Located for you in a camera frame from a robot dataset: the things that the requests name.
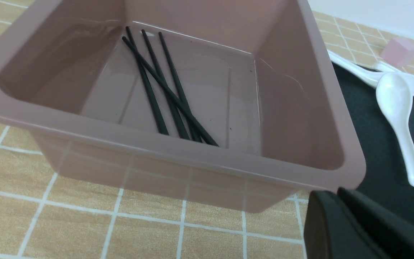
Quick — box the white ceramic spoon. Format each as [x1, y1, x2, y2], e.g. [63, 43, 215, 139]
[375, 72, 414, 187]
[327, 50, 414, 96]
[373, 61, 401, 72]

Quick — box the black chopstick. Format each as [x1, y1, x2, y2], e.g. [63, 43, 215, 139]
[141, 29, 190, 140]
[122, 36, 219, 146]
[125, 26, 169, 136]
[158, 32, 203, 143]

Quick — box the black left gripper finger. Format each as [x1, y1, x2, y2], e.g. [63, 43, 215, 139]
[304, 187, 414, 259]

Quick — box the black tray mat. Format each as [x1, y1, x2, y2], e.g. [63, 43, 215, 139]
[333, 64, 414, 225]

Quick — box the pink plastic bin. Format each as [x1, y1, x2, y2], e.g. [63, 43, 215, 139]
[0, 0, 366, 213]

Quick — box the orange cube block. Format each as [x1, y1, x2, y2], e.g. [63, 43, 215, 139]
[380, 37, 414, 68]

